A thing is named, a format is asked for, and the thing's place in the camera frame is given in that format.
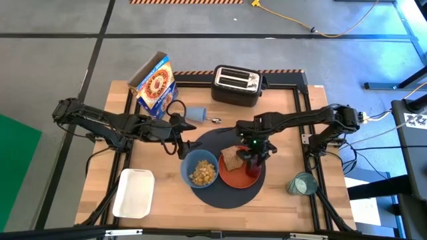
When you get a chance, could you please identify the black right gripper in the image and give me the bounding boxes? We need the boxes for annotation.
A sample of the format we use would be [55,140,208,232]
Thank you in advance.
[236,133,278,169]

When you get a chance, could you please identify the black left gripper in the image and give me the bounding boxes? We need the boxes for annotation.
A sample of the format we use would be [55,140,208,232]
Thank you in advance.
[143,113,203,160]

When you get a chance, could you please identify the dark red apple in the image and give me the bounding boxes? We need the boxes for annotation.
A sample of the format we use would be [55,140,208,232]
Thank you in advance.
[246,155,263,179]

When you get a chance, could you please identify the small blue plastic cup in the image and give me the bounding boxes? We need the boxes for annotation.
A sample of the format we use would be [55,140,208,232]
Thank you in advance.
[185,106,208,123]

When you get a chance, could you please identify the brown toast slice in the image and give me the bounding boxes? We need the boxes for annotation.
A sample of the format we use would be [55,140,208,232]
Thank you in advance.
[220,145,245,172]

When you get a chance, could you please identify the green glass cup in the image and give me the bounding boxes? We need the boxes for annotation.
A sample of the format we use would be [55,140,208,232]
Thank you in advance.
[286,171,319,197]

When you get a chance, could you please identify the honey bunches cereal box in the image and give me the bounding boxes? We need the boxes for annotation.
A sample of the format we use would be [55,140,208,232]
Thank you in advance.
[127,51,179,120]

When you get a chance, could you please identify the orange plate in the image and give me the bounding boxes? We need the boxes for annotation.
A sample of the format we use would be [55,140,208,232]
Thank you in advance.
[218,145,262,189]

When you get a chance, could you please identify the dark round woven placemat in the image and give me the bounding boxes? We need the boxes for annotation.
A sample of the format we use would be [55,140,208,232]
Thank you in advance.
[186,127,267,210]

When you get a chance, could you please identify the blue bowl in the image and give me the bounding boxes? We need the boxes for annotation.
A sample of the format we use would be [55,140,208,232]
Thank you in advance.
[180,149,220,189]

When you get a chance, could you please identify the golden cereal flakes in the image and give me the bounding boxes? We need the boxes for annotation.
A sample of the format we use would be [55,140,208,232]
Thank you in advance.
[189,159,217,187]

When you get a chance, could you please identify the black two-slot toaster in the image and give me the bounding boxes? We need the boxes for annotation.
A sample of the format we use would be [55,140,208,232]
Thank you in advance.
[210,64,269,108]

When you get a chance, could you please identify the white rectangular tray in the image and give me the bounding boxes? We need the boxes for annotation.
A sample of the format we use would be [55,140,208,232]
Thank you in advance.
[111,167,156,219]

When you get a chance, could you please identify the orange black hazard floor tape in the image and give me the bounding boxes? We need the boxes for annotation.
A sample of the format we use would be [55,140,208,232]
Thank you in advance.
[129,0,244,5]

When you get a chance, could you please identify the black cart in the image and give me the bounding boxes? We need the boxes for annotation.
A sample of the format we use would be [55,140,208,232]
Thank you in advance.
[390,98,427,201]

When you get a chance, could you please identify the white black marker tag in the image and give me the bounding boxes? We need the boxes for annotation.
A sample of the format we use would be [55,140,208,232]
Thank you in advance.
[403,113,427,130]

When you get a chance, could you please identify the black crossbar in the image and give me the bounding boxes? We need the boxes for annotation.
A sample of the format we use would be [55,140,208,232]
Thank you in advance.
[0,225,427,240]

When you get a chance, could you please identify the green board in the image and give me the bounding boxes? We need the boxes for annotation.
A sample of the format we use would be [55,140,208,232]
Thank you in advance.
[0,114,43,233]

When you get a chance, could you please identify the black aluminium table frame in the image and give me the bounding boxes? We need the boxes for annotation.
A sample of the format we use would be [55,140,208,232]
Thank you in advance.
[79,81,358,234]

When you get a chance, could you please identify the black power cable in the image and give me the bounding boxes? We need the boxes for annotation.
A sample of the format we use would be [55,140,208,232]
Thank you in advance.
[346,145,427,151]

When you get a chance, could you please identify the dark blue metal floor frame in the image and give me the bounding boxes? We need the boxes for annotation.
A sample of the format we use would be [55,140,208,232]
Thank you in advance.
[363,0,427,91]

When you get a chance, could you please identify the yellow extension cable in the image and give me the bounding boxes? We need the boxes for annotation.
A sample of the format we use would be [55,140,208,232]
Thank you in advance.
[252,0,380,39]

